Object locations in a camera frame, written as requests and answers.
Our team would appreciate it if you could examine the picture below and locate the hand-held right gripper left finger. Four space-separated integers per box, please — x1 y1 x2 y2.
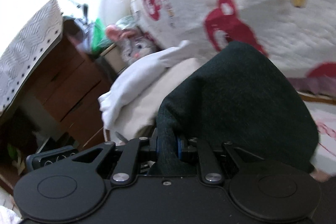
72 130 159 186

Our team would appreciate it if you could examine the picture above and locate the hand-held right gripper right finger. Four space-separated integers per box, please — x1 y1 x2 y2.
176 136 264 185

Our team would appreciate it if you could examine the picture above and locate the dark green knit garment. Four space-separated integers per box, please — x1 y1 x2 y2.
151 41 320 178

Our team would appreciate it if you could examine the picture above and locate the beige cloth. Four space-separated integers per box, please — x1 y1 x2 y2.
104 58 201 144

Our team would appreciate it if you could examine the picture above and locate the brown wooden drawer cabinet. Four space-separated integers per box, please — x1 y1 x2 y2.
4 17 114 189

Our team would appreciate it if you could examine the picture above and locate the white sweatshirt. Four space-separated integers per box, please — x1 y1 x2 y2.
98 40 218 135

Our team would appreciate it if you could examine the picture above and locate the grey plush mouse toy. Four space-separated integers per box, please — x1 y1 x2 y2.
105 17 158 65

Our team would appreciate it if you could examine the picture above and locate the grey wave patterned cloth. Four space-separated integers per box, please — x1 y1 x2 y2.
0 0 64 115

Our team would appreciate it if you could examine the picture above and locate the green plastic bag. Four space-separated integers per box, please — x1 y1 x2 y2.
90 17 111 53

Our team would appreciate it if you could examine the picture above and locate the pink ruffled bed sheet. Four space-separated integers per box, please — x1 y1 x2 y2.
290 76 336 100

